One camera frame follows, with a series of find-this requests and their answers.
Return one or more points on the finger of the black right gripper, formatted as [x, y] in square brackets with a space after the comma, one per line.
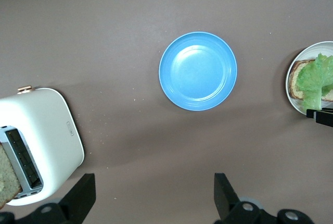
[310, 113]
[325, 119]

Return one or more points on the beige plate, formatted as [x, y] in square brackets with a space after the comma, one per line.
[312, 50]

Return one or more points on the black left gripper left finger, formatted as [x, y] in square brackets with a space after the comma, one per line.
[78, 203]

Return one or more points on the green lettuce leaf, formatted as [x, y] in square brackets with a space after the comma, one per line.
[314, 83]

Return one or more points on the brown bread slice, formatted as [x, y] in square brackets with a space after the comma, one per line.
[295, 78]
[7, 174]

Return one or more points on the white toaster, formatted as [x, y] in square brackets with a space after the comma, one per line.
[52, 130]

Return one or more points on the blue plate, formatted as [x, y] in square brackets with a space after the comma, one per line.
[197, 71]

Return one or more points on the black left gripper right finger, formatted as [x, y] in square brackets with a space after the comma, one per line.
[226, 208]

